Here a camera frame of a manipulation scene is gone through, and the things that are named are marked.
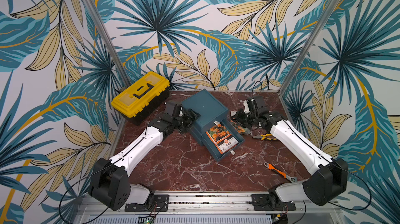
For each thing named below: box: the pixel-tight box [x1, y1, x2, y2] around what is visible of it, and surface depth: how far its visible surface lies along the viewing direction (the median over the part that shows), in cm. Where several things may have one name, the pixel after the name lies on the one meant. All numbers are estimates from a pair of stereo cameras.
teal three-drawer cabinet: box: [181, 89, 246, 163], surface depth 85 cm
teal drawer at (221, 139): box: [201, 119, 246, 163], surface depth 88 cm
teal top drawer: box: [194, 109, 231, 134], surface depth 79 cm
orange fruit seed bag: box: [205, 123, 239, 155], surface depth 89 cm
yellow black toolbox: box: [110, 71, 171, 126], surface depth 96 cm
